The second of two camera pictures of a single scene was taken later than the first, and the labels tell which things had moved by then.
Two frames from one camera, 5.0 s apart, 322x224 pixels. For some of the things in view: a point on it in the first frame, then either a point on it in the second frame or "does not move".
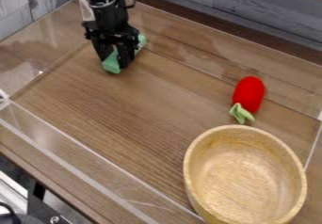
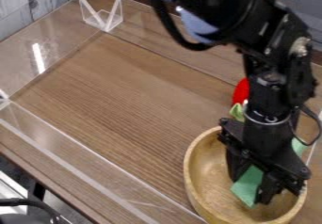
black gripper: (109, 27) → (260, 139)
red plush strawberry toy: (247, 99) does not move
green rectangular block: (111, 62) → (247, 183)
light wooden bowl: (244, 176) does not move
